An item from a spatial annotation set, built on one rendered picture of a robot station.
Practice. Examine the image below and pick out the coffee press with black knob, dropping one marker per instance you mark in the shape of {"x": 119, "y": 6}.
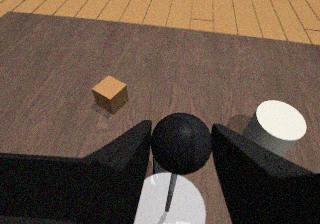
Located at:
{"x": 181, "y": 144}

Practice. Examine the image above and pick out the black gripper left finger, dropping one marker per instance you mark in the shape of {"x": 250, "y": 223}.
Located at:
{"x": 101, "y": 188}

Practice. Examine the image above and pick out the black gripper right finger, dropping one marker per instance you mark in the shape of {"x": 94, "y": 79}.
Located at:
{"x": 261, "y": 187}

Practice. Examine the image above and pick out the grey cylinder with white top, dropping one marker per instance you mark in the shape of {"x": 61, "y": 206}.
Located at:
{"x": 276, "y": 126}

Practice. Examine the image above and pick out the dark brown cube with tan top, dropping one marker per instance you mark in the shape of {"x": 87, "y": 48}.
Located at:
{"x": 110, "y": 94}

